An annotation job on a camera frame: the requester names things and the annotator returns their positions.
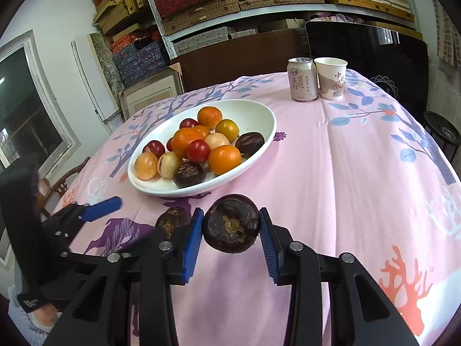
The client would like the large orange mandarin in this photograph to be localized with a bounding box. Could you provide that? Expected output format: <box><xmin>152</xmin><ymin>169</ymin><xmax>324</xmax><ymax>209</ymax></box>
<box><xmin>171</xmin><ymin>128</ymin><xmax>206</xmax><ymax>159</ymax></box>

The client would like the marble slab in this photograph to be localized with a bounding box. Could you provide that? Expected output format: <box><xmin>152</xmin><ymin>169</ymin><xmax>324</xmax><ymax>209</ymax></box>
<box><xmin>90</xmin><ymin>32</ymin><xmax>124</xmax><ymax>91</ymax></box>

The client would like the dark purple water chestnut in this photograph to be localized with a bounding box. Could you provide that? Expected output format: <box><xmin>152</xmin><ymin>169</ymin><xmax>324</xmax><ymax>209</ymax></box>
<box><xmin>202</xmin><ymin>194</ymin><xmax>260</xmax><ymax>253</ymax></box>
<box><xmin>155</xmin><ymin>207</ymin><xmax>191</xmax><ymax>238</ymax></box>
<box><xmin>235</xmin><ymin>132</ymin><xmax>265</xmax><ymax>157</ymax></box>
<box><xmin>173</xmin><ymin>161</ymin><xmax>206</xmax><ymax>189</ymax></box>

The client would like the orange-yellow round fruit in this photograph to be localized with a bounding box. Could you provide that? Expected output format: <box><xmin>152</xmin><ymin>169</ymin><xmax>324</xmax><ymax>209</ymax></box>
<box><xmin>135</xmin><ymin>152</ymin><xmax>159</xmax><ymax>181</ymax></box>

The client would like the person's left forearm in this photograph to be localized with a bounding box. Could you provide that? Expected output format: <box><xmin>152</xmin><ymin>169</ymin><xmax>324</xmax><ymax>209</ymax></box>
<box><xmin>7</xmin><ymin>285</ymin><xmax>49</xmax><ymax>346</ymax></box>

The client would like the person's left hand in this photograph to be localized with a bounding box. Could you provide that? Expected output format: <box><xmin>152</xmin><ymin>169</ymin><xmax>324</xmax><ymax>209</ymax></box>
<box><xmin>31</xmin><ymin>304</ymin><xmax>61</xmax><ymax>332</ymax></box>

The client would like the brick-pattern curtain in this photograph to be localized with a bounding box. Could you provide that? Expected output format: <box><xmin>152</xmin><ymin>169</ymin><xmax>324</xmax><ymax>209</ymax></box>
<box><xmin>432</xmin><ymin>0</ymin><xmax>461</xmax><ymax>66</ymax></box>

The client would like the side window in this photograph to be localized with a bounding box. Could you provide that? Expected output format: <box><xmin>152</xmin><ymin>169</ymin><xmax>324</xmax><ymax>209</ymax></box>
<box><xmin>0</xmin><ymin>31</ymin><xmax>80</xmax><ymax>174</ymax></box>

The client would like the white oval plate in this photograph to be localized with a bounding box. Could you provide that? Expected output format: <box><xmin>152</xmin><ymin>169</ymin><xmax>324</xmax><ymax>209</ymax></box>
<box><xmin>128</xmin><ymin>99</ymin><xmax>277</xmax><ymax>198</ymax></box>

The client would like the stack of woven boxes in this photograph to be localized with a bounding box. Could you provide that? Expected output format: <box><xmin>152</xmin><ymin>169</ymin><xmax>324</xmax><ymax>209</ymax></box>
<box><xmin>92</xmin><ymin>0</ymin><xmax>415</xmax><ymax>47</ymax></box>

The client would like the black glossy panel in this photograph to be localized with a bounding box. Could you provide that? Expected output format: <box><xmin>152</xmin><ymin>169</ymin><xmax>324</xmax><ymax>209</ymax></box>
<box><xmin>305</xmin><ymin>21</ymin><xmax>429</xmax><ymax>112</ymax></box>

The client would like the pink drink can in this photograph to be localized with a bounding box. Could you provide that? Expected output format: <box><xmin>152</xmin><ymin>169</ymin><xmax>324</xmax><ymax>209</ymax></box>
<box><xmin>287</xmin><ymin>58</ymin><xmax>319</xmax><ymax>101</ymax></box>

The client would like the white board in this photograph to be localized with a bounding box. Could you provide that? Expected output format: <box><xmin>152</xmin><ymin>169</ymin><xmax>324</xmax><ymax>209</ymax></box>
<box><xmin>71</xmin><ymin>34</ymin><xmax>120</xmax><ymax>121</ymax></box>

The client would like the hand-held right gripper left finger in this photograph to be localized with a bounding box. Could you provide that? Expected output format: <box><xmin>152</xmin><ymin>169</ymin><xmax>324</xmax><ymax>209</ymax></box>
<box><xmin>43</xmin><ymin>207</ymin><xmax>205</xmax><ymax>346</ymax></box>

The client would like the wooden chair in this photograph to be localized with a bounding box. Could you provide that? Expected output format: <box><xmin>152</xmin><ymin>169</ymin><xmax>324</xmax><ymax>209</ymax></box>
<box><xmin>38</xmin><ymin>157</ymin><xmax>90</xmax><ymax>217</ymax></box>

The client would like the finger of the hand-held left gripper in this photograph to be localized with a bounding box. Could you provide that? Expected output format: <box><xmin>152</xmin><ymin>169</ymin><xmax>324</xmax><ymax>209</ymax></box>
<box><xmin>54</xmin><ymin>196</ymin><xmax>123</xmax><ymax>238</ymax></box>

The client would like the white metal shelf rack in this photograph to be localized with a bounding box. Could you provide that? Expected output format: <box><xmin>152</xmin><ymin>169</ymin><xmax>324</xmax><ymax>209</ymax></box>
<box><xmin>139</xmin><ymin>0</ymin><xmax>424</xmax><ymax>60</ymax></box>

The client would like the small greenish orange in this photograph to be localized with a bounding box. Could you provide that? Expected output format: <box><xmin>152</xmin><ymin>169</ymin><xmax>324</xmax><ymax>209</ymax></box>
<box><xmin>215</xmin><ymin>119</ymin><xmax>240</xmax><ymax>141</ymax></box>

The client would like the pale yellow round fruit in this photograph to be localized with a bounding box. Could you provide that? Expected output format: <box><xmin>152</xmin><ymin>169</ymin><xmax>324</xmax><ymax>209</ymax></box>
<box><xmin>203</xmin><ymin>133</ymin><xmax>230</xmax><ymax>151</ymax></box>
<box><xmin>157</xmin><ymin>152</ymin><xmax>183</xmax><ymax>179</ymax></box>

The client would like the white paper cup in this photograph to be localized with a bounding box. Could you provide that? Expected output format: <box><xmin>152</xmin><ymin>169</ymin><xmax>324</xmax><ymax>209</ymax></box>
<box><xmin>314</xmin><ymin>58</ymin><xmax>348</xmax><ymax>101</ymax></box>

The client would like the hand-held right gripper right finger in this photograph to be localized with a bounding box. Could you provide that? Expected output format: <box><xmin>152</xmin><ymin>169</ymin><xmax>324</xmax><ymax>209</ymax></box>
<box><xmin>258</xmin><ymin>207</ymin><xmax>411</xmax><ymax>346</ymax></box>

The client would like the stack of blue patterned boxes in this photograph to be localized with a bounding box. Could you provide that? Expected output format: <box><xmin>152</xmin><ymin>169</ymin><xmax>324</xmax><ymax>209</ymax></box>
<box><xmin>112</xmin><ymin>40</ymin><xmax>170</xmax><ymax>87</ymax></box>

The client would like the pink printed tablecloth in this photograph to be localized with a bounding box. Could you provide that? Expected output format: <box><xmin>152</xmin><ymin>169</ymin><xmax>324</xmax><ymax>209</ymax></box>
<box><xmin>52</xmin><ymin>70</ymin><xmax>461</xmax><ymax>346</ymax></box>

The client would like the framed picture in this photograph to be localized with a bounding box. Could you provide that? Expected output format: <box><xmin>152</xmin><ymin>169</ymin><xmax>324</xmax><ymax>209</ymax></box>
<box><xmin>119</xmin><ymin>68</ymin><xmax>185</xmax><ymax>120</ymax></box>

